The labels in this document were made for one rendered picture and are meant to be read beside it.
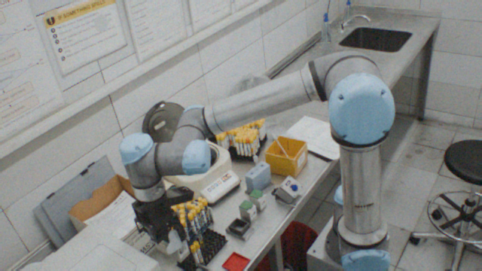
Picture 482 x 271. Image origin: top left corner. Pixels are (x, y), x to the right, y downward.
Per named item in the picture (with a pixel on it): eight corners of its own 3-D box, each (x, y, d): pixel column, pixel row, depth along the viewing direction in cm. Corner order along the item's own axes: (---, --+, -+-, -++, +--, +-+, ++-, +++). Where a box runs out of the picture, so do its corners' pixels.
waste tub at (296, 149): (295, 180, 161) (294, 159, 156) (266, 172, 168) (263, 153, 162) (309, 160, 170) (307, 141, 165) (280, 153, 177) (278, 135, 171)
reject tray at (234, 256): (238, 275, 127) (238, 274, 126) (221, 266, 130) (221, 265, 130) (250, 260, 131) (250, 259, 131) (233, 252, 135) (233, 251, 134)
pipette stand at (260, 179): (257, 199, 155) (254, 180, 149) (245, 193, 159) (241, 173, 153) (274, 185, 160) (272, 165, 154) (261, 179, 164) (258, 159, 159)
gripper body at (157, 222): (138, 235, 102) (125, 200, 95) (163, 214, 107) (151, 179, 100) (159, 247, 98) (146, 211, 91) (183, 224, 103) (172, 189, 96)
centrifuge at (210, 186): (205, 213, 152) (199, 189, 145) (159, 183, 171) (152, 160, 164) (248, 180, 165) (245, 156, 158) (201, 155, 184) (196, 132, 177)
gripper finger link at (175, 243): (169, 264, 104) (156, 238, 101) (184, 249, 108) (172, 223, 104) (177, 267, 102) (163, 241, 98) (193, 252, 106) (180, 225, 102)
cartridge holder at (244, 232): (246, 241, 138) (245, 234, 136) (225, 232, 143) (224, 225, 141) (254, 230, 142) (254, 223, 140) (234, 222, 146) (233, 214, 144)
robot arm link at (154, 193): (147, 165, 98) (170, 175, 94) (152, 180, 101) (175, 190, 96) (123, 183, 94) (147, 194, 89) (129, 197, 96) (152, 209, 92)
